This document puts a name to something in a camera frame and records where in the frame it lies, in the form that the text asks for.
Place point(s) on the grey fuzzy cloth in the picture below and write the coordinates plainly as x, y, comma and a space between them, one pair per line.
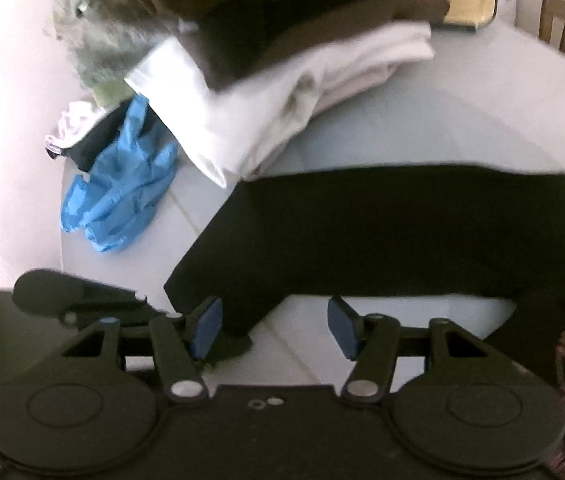
97, 35

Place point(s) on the brown folded garment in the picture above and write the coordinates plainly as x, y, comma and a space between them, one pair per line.
392, 7

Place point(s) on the white folded shirt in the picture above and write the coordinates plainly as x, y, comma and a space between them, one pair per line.
272, 110

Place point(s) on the navy cloth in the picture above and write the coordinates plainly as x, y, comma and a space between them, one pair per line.
95, 145

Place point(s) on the white crumpled cloth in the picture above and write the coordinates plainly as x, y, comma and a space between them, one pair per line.
72, 120

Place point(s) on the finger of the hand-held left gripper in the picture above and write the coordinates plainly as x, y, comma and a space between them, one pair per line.
52, 290

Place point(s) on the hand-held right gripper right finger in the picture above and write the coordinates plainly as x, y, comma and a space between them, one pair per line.
342, 327

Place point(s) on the black folded garment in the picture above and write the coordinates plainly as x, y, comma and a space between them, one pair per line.
262, 25

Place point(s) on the black t-shirt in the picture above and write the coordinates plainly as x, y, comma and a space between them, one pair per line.
387, 230

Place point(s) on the light green cloth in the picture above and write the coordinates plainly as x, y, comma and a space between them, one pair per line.
107, 94

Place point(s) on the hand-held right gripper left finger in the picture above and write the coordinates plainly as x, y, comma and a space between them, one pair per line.
207, 327

